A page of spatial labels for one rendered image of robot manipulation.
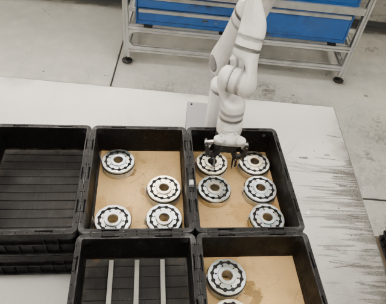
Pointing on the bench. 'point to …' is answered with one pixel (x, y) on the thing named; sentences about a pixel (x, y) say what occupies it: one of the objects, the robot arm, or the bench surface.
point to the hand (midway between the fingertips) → (223, 162)
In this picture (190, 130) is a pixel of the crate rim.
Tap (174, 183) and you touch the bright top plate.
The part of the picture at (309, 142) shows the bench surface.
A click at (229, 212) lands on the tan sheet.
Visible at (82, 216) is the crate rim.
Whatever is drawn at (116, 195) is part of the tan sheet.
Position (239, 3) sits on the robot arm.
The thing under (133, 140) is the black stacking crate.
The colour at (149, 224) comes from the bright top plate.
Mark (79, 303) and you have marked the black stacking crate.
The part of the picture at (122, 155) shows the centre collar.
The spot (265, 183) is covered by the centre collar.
